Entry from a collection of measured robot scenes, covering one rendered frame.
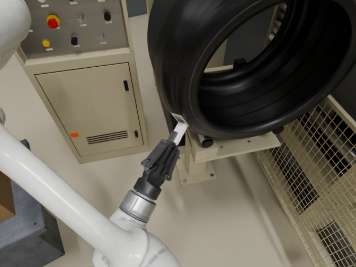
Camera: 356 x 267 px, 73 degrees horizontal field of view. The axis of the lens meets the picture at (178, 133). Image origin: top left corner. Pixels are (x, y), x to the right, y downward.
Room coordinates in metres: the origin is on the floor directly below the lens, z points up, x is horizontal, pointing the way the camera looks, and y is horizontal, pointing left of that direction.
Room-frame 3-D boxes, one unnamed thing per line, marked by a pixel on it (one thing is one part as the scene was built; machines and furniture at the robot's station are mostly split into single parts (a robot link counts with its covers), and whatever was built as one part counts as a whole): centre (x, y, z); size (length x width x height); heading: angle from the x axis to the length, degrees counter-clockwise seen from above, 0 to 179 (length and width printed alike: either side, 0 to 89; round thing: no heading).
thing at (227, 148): (0.73, -0.20, 0.80); 0.37 x 0.36 x 0.02; 103
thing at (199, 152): (0.69, -0.07, 0.84); 0.36 x 0.09 x 0.06; 13
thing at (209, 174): (0.97, -0.13, 0.01); 0.27 x 0.27 x 0.02; 13
